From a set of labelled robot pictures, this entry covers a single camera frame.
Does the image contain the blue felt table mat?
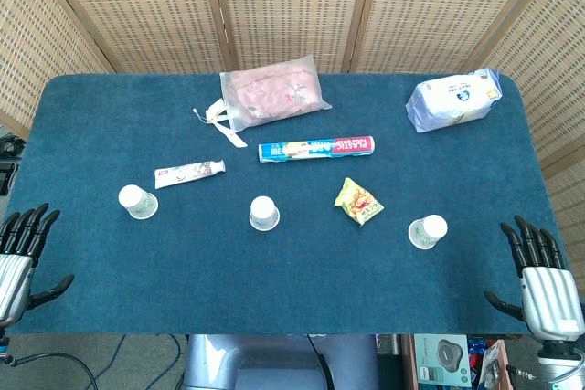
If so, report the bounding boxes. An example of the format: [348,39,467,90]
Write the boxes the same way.
[6,72,572,336]

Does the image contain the white paper cup blue flower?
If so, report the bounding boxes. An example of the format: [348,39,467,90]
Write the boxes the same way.
[249,195,281,232]

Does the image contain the blue cable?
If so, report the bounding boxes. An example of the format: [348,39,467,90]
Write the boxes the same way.
[97,334,128,390]

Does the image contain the teal product box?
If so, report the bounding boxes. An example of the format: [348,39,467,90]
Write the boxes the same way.
[413,333,473,389]

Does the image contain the white paper cup green flower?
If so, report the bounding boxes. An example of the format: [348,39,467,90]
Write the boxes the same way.
[408,215,449,251]
[117,184,159,221]

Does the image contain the grey robot torso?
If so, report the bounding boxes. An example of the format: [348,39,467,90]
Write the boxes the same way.
[185,333,380,390]

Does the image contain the white blue tissue pack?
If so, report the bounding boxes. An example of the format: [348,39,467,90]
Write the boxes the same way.
[404,67,504,134]

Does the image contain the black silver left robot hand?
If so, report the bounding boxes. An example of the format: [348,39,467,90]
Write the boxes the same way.
[0,202,75,330]

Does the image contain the pink pouch in clear bag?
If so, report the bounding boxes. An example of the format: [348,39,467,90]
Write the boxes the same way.
[218,54,333,133]

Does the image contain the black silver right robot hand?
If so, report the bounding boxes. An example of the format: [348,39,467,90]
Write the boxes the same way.
[484,215,585,343]

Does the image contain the blue red plastic wrap box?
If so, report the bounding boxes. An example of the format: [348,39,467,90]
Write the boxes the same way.
[258,135,377,164]

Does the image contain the cream ribbon tag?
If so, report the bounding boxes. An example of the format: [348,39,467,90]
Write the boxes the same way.
[192,104,248,150]

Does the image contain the floral toothpaste tube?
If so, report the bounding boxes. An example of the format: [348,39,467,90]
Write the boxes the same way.
[154,159,227,190]

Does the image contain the black cable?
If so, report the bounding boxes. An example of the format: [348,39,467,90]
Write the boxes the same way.
[0,352,100,390]
[505,364,585,385]
[306,333,331,390]

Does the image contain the black equipment pile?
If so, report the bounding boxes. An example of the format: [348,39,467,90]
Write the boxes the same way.
[0,131,27,195]

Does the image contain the yellow snack packet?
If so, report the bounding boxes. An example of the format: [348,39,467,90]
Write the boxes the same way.
[334,177,385,227]

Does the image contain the woven bamboo folding screen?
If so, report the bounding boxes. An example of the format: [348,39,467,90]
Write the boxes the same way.
[0,0,585,263]

